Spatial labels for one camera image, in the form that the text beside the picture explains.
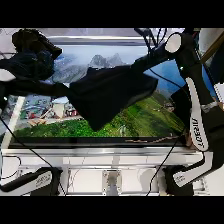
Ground black cable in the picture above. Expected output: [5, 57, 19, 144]
[0, 114, 66, 197]
[145, 66, 188, 197]

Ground silver frame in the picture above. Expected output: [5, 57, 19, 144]
[0, 145, 224, 197]

